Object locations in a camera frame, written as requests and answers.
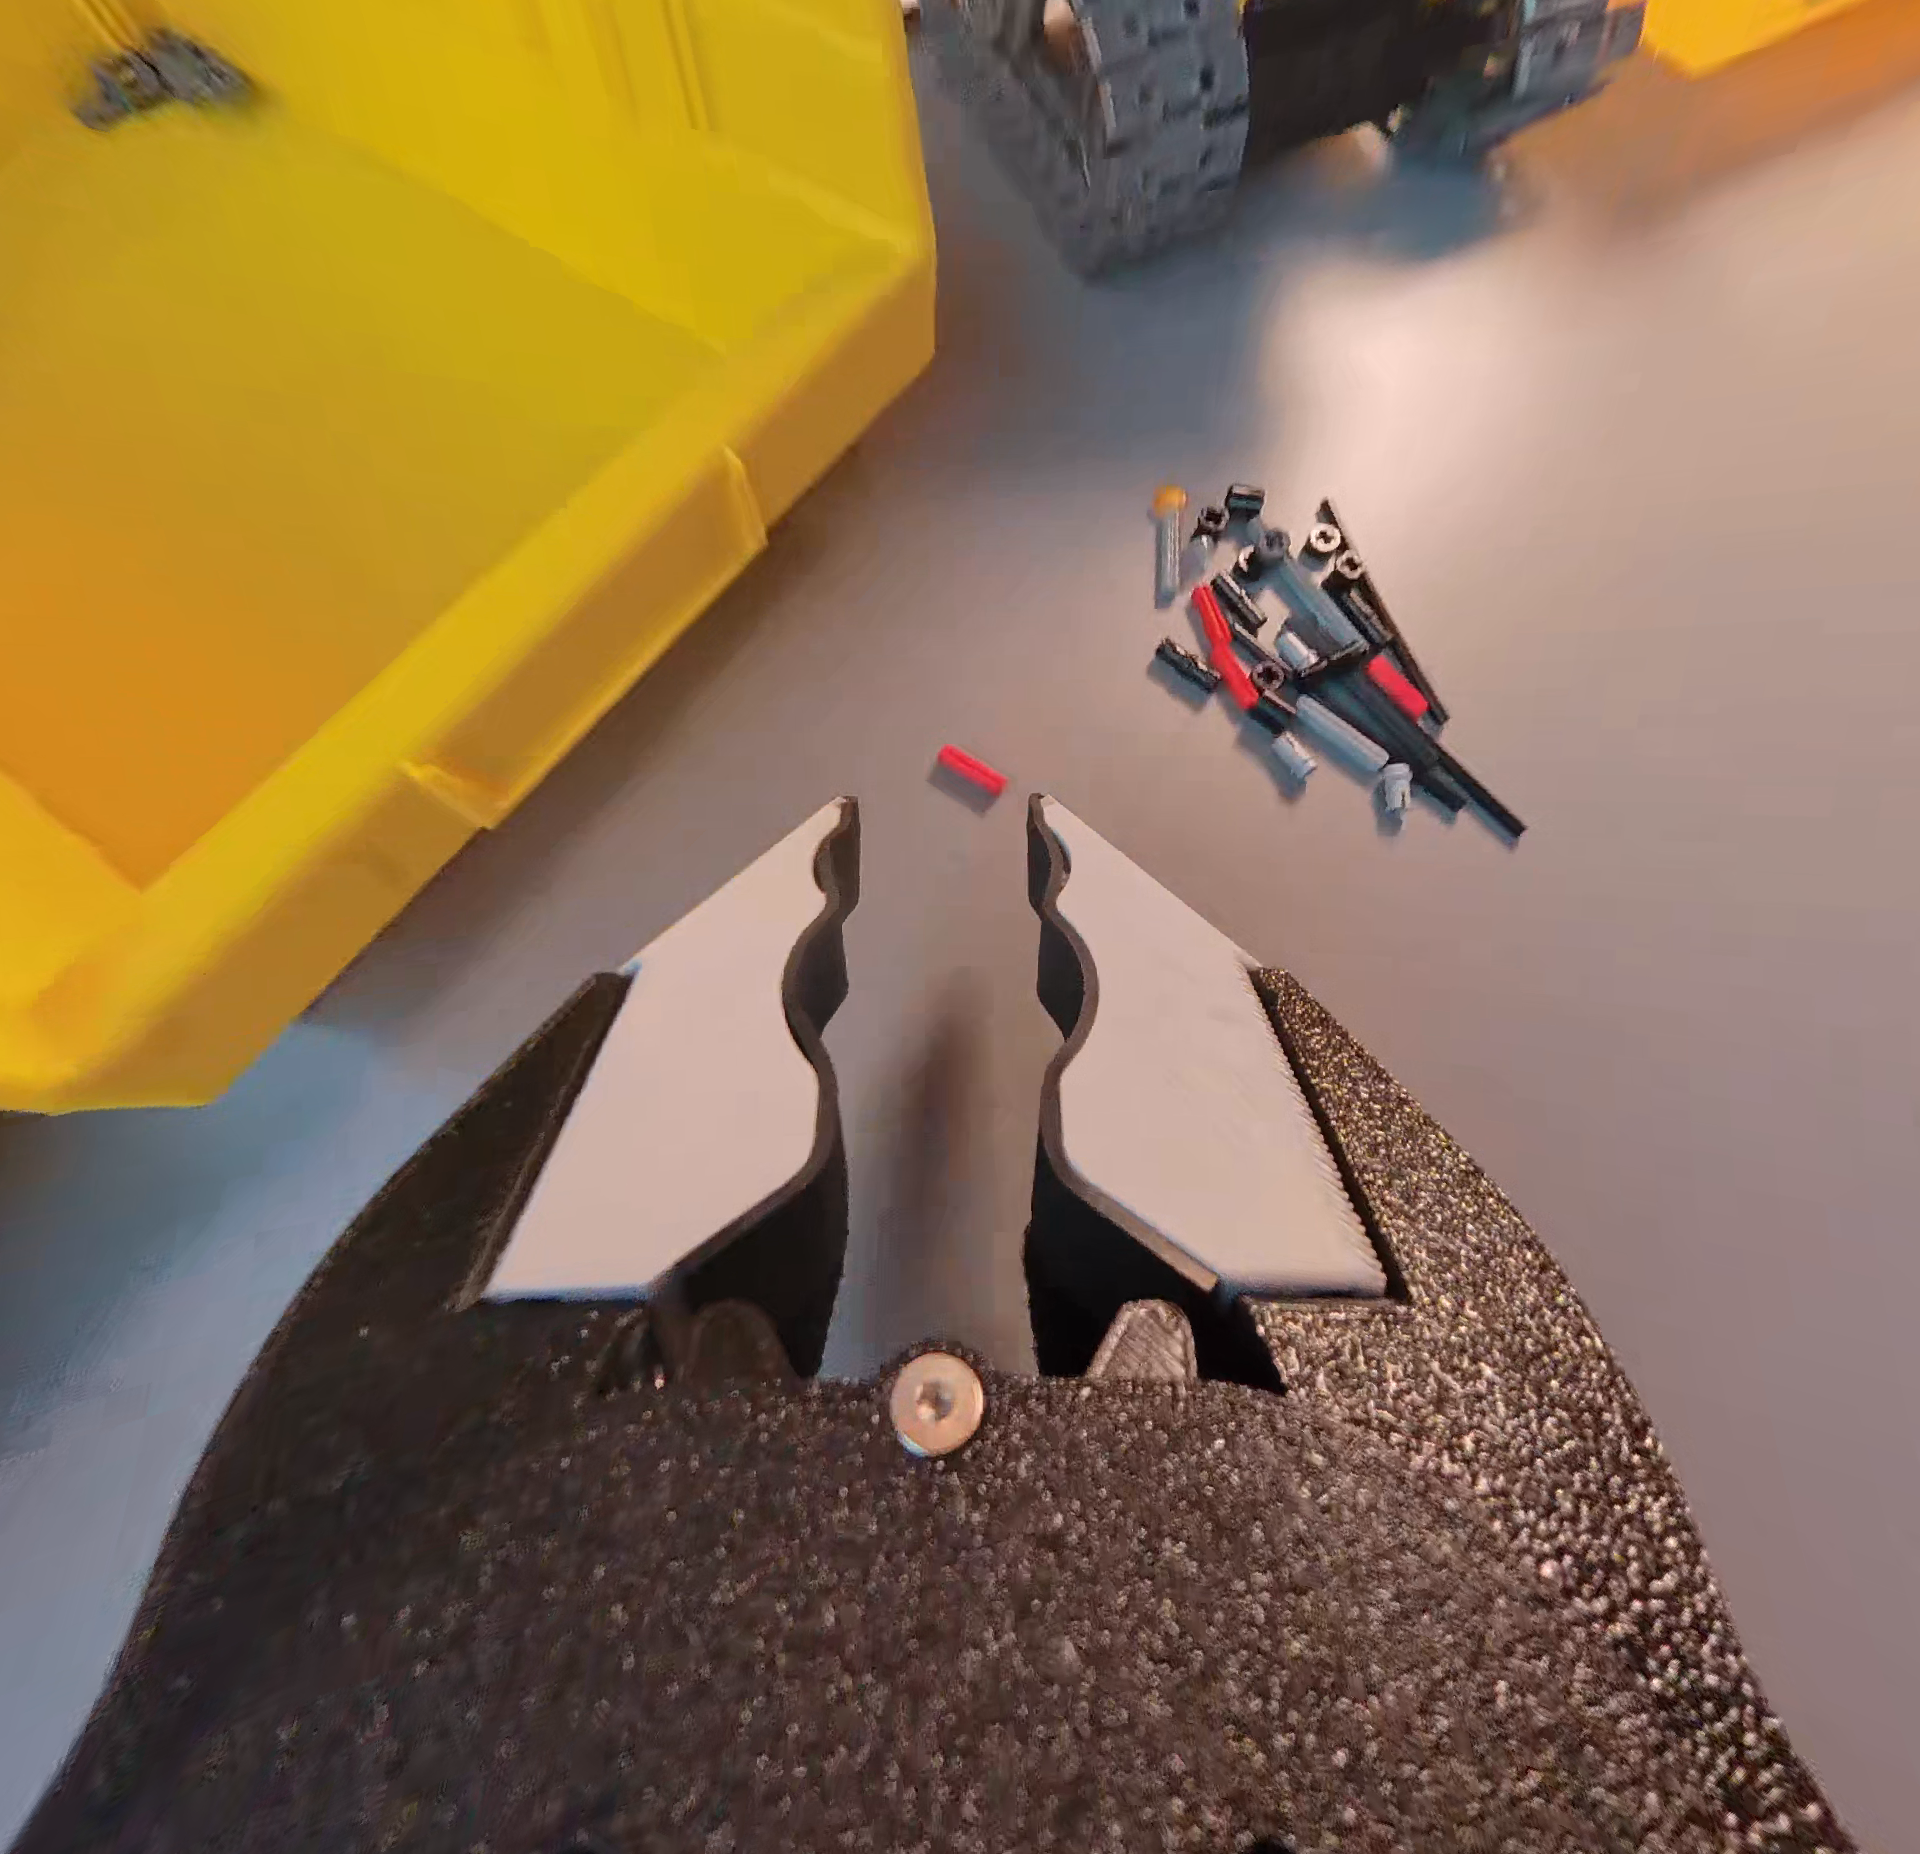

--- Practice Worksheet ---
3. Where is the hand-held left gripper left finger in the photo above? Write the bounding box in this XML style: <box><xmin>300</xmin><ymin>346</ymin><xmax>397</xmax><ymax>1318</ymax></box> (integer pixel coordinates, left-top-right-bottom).
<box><xmin>479</xmin><ymin>796</ymin><xmax>861</xmax><ymax>1309</ymax></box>

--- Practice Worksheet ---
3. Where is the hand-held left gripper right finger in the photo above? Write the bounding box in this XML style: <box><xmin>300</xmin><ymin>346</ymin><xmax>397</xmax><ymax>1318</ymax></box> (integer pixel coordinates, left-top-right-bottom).
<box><xmin>1026</xmin><ymin>792</ymin><xmax>1389</xmax><ymax>1298</ymax></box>

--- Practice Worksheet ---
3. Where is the pile of black brick parts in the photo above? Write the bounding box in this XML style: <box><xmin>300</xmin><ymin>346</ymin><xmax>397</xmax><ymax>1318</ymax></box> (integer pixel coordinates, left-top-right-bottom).
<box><xmin>1147</xmin><ymin>480</ymin><xmax>1530</xmax><ymax>842</ymax></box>

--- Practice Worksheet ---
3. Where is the yellow tracked toy robot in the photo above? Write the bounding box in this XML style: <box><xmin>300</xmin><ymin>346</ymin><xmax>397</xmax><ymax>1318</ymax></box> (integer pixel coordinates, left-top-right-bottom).
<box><xmin>908</xmin><ymin>0</ymin><xmax>1654</xmax><ymax>277</ymax></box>

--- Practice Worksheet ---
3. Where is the small grey brick piece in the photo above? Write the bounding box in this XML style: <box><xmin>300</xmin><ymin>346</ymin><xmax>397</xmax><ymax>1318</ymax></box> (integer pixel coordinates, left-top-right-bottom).
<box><xmin>73</xmin><ymin>27</ymin><xmax>255</xmax><ymax>134</ymax></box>

